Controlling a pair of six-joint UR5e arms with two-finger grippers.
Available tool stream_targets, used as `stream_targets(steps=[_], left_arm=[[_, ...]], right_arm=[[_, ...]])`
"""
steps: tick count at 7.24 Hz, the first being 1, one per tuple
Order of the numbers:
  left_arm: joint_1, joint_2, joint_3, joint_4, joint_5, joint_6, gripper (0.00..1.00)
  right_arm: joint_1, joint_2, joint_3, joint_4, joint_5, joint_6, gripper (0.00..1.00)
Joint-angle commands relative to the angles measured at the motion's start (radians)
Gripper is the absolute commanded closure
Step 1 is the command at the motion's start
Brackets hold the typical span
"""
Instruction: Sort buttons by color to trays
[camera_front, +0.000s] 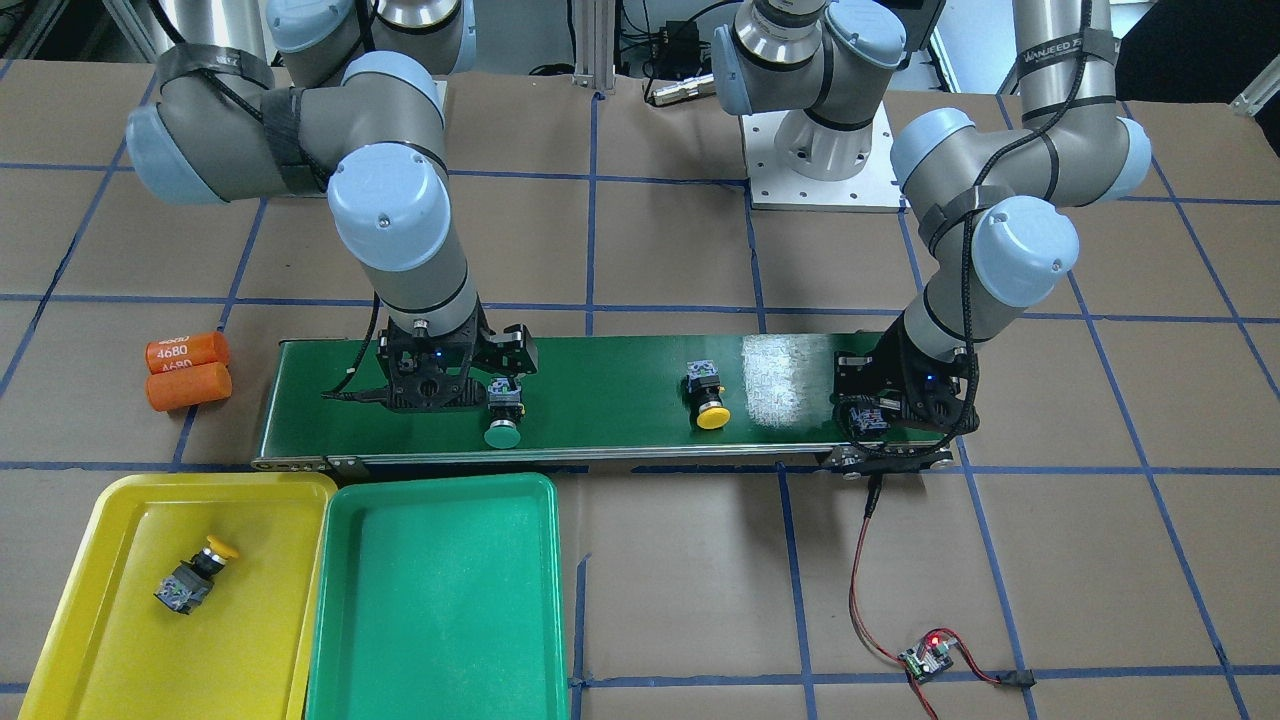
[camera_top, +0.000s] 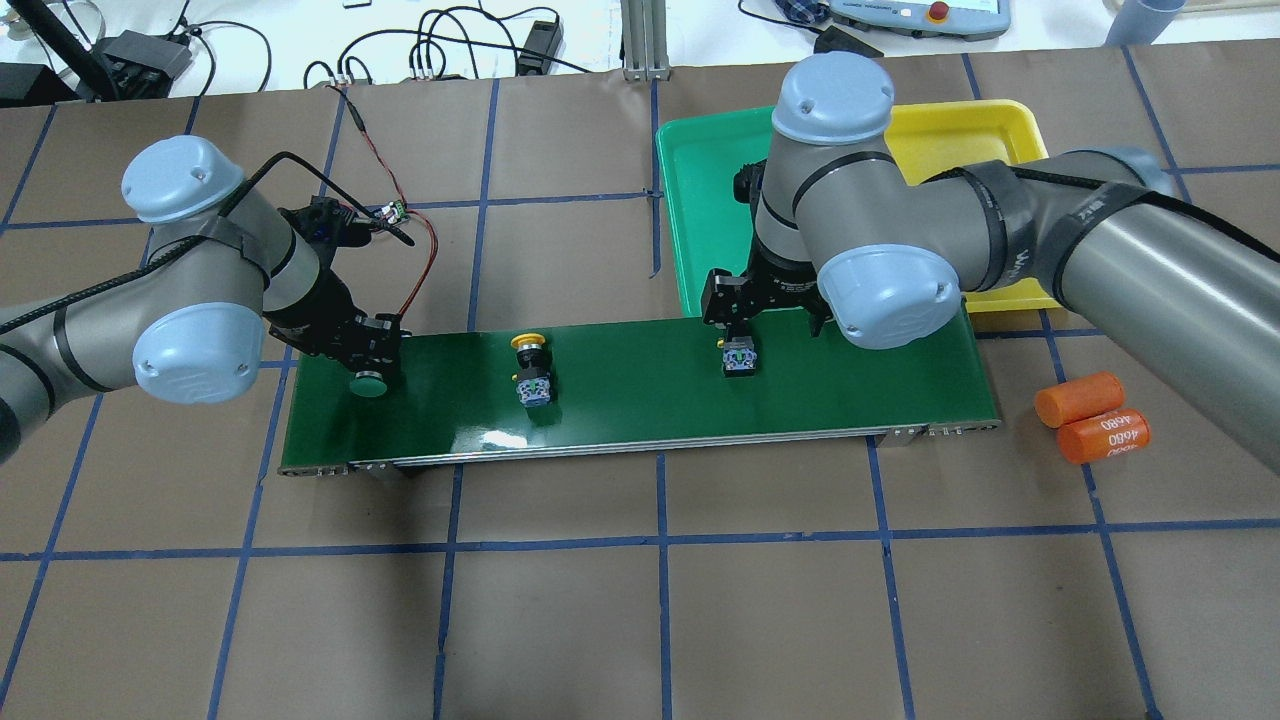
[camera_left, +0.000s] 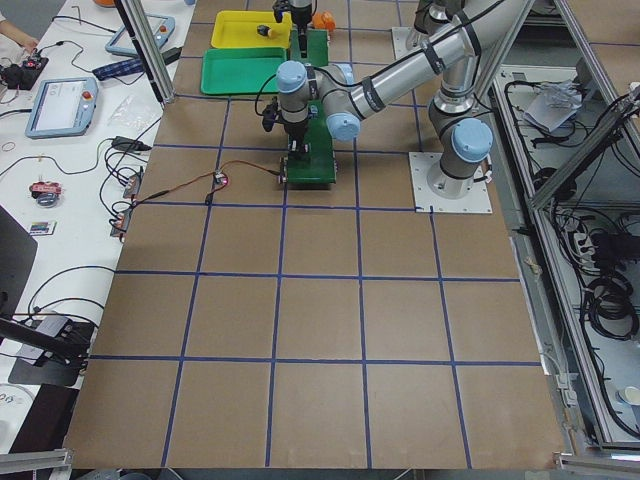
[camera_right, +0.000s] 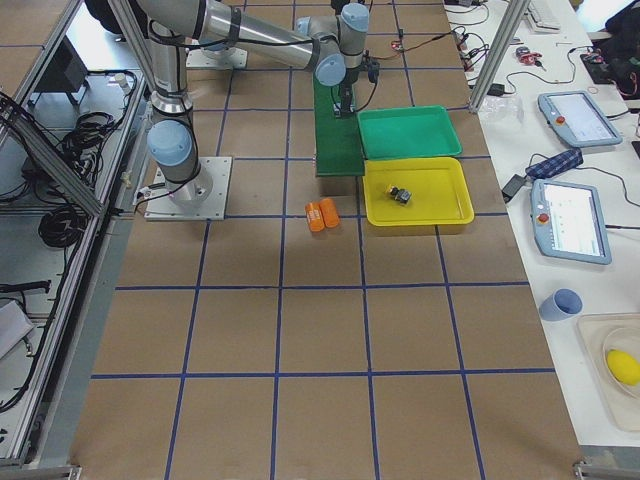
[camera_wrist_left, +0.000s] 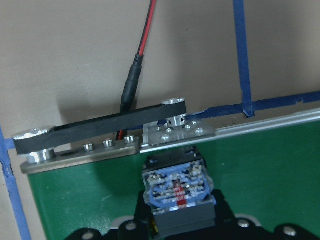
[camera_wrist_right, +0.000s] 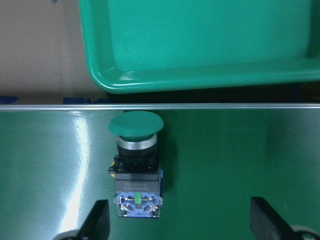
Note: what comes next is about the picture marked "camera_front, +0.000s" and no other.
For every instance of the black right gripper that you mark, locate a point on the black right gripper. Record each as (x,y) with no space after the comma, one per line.
(512,350)

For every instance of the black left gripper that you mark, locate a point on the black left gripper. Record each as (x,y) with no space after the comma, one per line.
(893,379)

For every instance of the green push button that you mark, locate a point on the green push button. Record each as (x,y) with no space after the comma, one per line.
(506,408)

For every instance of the yellow push button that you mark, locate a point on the yellow push button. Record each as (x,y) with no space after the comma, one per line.
(702,392)
(190,583)

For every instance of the orange cylinder labelled 4680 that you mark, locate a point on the orange cylinder labelled 4680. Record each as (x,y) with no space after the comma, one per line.
(186,351)

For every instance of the plain orange cylinder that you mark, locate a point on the plain orange cylinder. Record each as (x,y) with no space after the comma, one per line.
(190,386)

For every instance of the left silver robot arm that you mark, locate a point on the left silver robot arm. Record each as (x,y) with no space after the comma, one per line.
(988,204)

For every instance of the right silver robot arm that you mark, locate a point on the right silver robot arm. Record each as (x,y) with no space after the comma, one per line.
(363,127)

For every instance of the green conveyor belt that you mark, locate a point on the green conveyor belt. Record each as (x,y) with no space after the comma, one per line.
(592,399)

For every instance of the green plastic tray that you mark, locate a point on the green plastic tray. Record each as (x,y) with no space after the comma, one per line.
(441,599)

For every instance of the small red-lit circuit board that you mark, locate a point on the small red-lit circuit board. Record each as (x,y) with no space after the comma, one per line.
(929,657)

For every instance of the yellow plastic tray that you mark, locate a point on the yellow plastic tray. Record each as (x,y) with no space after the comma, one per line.
(115,652)

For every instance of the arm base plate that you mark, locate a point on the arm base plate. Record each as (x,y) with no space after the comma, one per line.
(795,165)

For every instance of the aluminium frame post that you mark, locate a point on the aluminium frame post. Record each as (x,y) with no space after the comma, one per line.
(594,38)

